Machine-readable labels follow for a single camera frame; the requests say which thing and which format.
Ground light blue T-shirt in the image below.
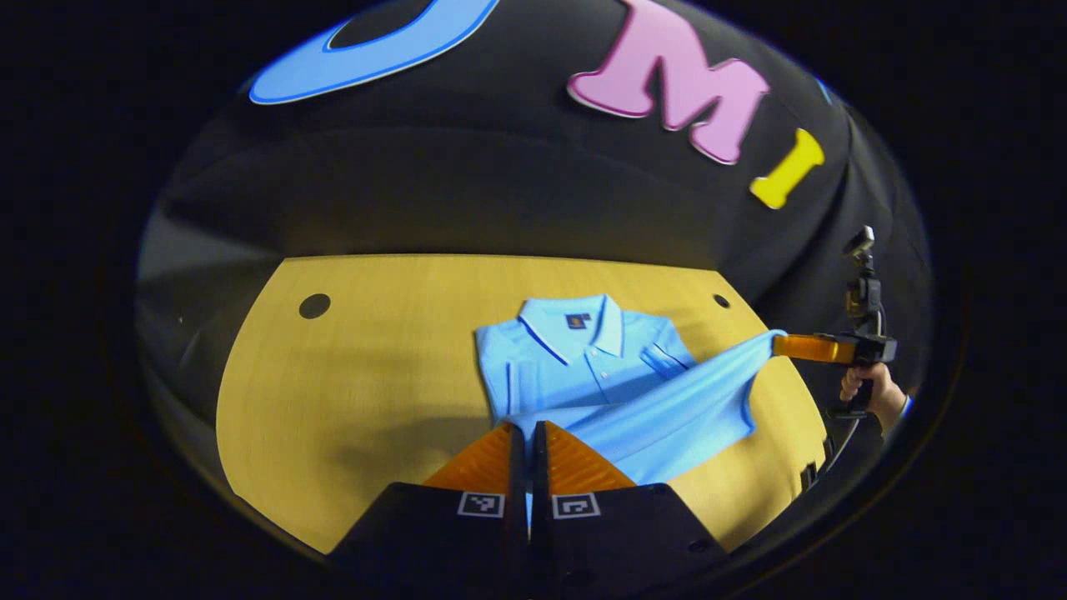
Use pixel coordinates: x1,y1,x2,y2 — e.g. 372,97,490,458
473,292,789,534

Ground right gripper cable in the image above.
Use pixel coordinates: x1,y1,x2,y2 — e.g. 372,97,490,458
820,415,861,478

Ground black backdrop cloth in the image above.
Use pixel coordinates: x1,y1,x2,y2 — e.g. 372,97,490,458
136,0,934,534

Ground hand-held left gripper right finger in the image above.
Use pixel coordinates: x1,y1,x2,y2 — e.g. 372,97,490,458
533,420,732,600

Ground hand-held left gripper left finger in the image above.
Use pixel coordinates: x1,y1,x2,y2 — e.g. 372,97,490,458
328,422,529,600

